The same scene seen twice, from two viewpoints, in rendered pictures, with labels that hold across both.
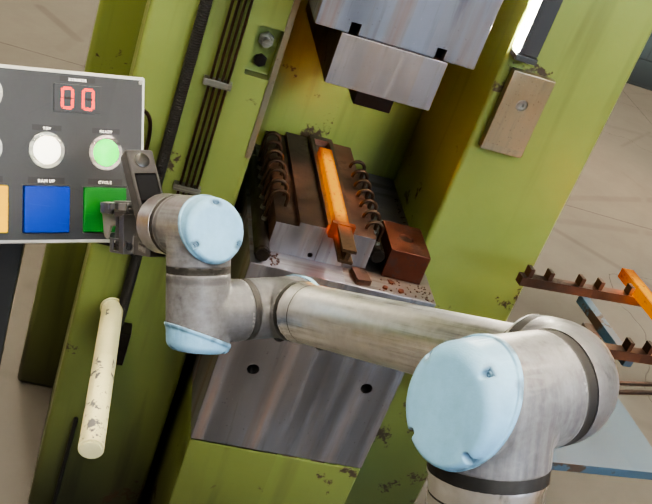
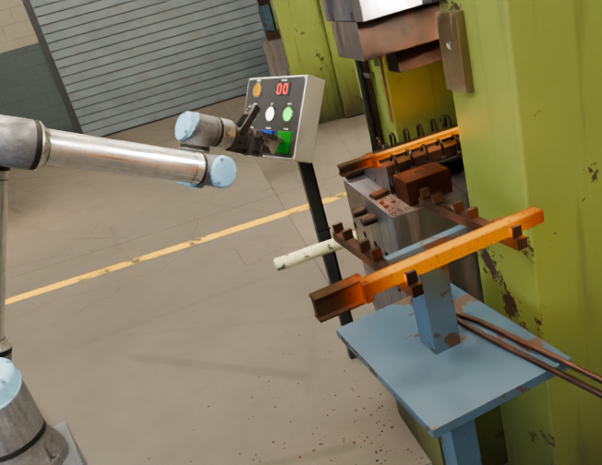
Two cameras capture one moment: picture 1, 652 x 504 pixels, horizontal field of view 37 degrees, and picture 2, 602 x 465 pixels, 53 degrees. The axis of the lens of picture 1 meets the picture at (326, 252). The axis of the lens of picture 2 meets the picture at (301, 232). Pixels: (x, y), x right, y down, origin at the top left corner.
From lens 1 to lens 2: 231 cm
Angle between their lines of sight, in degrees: 85
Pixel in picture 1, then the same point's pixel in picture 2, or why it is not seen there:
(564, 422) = not seen: outside the picture
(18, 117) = (265, 100)
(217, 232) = (181, 125)
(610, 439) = (442, 379)
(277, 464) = not seen: hidden behind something
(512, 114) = (448, 53)
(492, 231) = (490, 172)
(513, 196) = (487, 134)
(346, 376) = not seen: hidden behind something
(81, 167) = (279, 121)
